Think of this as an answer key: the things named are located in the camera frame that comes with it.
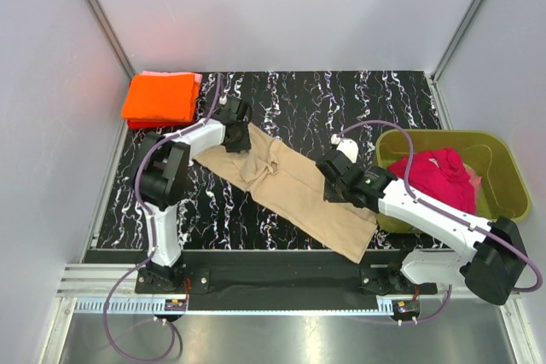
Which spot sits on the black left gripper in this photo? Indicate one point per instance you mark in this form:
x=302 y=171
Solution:
x=237 y=138

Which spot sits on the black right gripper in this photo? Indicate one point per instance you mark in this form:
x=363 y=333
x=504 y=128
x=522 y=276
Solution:
x=334 y=178

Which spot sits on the beige t shirt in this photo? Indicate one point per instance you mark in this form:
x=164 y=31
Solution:
x=289 y=184

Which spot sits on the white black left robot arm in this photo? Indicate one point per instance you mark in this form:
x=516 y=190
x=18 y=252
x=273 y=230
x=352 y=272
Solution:
x=160 y=176

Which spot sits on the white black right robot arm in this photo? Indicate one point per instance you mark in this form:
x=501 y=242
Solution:
x=485 y=256

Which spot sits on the folded pink t shirt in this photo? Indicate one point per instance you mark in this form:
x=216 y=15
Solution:
x=170 y=73

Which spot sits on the folded orange t shirt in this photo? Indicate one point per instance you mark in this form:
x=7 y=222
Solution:
x=162 y=98

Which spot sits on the crumpled magenta t shirt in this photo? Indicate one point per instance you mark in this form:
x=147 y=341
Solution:
x=441 y=175

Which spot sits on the folded red t shirt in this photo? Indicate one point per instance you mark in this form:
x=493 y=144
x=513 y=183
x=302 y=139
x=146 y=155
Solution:
x=149 y=124

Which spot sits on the crumpled dusty pink t shirt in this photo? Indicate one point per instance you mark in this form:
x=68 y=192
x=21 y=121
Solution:
x=474 y=179

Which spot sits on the right power connector board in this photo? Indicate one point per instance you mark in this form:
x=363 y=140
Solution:
x=407 y=306

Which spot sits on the power connector board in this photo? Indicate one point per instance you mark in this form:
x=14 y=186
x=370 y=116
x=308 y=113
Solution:
x=176 y=304
x=407 y=306

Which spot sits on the olive green plastic bin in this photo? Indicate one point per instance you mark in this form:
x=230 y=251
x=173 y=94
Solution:
x=502 y=192

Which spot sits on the left power connector board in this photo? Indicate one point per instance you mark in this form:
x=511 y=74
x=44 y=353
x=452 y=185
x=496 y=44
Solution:
x=176 y=304

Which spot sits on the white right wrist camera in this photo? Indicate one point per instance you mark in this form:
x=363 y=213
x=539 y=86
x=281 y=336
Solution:
x=345 y=145

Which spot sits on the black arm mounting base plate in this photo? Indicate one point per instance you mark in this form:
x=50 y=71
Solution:
x=290 y=281

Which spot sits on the aluminium front rail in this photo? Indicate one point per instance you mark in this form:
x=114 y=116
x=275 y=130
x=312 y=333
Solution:
x=99 y=288

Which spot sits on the aluminium frame post left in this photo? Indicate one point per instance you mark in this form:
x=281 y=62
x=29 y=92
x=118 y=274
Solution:
x=111 y=37

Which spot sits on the aluminium frame post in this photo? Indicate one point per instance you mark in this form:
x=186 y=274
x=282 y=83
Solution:
x=466 y=22
x=111 y=37

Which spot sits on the aluminium frame post right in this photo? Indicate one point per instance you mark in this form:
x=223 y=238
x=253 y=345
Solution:
x=466 y=22

